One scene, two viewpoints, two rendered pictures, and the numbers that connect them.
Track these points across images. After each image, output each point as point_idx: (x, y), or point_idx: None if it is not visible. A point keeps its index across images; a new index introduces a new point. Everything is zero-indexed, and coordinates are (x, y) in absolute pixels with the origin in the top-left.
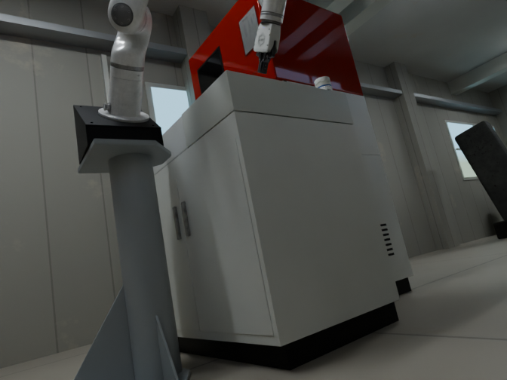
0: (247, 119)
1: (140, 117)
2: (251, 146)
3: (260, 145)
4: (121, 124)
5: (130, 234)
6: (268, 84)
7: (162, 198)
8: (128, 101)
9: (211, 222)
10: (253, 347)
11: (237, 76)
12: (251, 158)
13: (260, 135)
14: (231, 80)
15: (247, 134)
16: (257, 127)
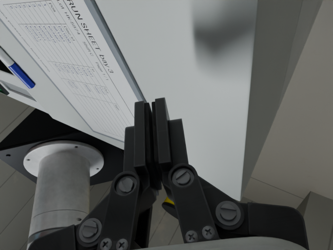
0: (288, 74)
1: (78, 150)
2: (304, 37)
3: (309, 16)
4: (118, 157)
5: None
6: (262, 75)
7: None
8: (88, 182)
9: None
10: None
11: (247, 173)
12: (309, 28)
13: (305, 24)
14: (251, 171)
15: (297, 57)
16: (299, 41)
